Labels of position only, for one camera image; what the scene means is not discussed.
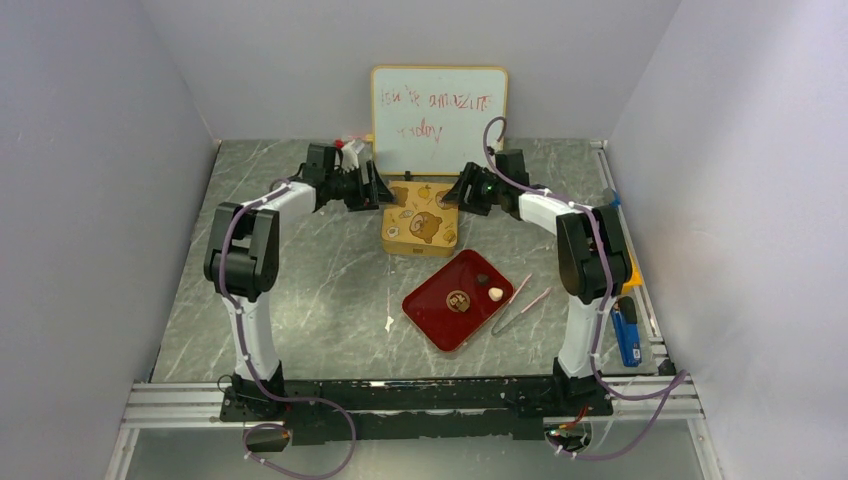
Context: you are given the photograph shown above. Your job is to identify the whiteboard with yellow frame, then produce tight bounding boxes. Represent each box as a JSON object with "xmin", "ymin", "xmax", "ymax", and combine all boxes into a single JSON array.
[{"xmin": 370, "ymin": 65, "xmax": 509, "ymax": 176}]

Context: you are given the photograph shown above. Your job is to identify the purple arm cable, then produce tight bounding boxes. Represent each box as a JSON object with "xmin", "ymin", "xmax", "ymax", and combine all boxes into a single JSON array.
[
  {"xmin": 217, "ymin": 178, "xmax": 359, "ymax": 480},
  {"xmin": 482, "ymin": 116, "xmax": 690, "ymax": 463}
]

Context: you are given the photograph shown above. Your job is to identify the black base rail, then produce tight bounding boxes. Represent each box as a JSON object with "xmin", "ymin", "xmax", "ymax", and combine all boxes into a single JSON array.
[{"xmin": 219, "ymin": 373, "xmax": 613, "ymax": 446}]

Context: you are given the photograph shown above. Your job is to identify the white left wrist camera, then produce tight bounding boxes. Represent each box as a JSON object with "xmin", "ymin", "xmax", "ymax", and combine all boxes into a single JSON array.
[{"xmin": 335, "ymin": 137, "xmax": 368, "ymax": 172}]

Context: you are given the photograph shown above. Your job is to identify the gold chocolate tin box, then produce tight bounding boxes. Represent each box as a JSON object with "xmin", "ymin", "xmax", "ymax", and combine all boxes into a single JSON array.
[{"xmin": 381, "ymin": 225, "xmax": 458, "ymax": 257}]

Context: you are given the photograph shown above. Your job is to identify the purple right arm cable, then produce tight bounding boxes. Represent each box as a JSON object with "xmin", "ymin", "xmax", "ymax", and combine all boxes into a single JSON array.
[{"xmin": 482, "ymin": 116, "xmax": 690, "ymax": 463}]

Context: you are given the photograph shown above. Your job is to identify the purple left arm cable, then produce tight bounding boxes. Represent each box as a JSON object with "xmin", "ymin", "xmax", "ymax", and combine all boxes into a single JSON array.
[{"xmin": 217, "ymin": 178, "xmax": 359, "ymax": 480}]

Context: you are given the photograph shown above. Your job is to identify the metal tweezers with pink grips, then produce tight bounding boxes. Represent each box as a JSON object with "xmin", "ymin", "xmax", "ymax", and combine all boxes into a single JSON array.
[{"xmin": 490, "ymin": 274, "xmax": 552, "ymax": 337}]

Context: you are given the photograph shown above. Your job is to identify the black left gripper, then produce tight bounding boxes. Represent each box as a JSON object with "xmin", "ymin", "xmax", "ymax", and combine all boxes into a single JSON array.
[{"xmin": 327, "ymin": 161, "xmax": 398, "ymax": 213}]

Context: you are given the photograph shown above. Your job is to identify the beige heart chocolate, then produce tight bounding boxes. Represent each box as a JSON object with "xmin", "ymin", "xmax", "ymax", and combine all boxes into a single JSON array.
[{"xmin": 488, "ymin": 287, "xmax": 504, "ymax": 302}]

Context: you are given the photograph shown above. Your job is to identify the yellow plastic bin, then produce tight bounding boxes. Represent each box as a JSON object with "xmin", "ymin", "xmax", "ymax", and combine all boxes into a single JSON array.
[{"xmin": 623, "ymin": 257, "xmax": 644, "ymax": 290}]

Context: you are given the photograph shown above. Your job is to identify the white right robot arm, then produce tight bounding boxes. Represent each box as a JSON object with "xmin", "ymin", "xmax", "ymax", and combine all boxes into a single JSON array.
[{"xmin": 444, "ymin": 149, "xmax": 634, "ymax": 415}]

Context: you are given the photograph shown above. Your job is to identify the red rectangular tray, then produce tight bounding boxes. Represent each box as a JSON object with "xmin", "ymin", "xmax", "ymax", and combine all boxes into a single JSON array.
[{"xmin": 402, "ymin": 249, "xmax": 515, "ymax": 352}]

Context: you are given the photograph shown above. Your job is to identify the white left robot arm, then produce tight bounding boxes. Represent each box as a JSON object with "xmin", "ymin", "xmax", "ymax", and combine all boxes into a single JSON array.
[{"xmin": 203, "ymin": 138, "xmax": 395, "ymax": 420}]

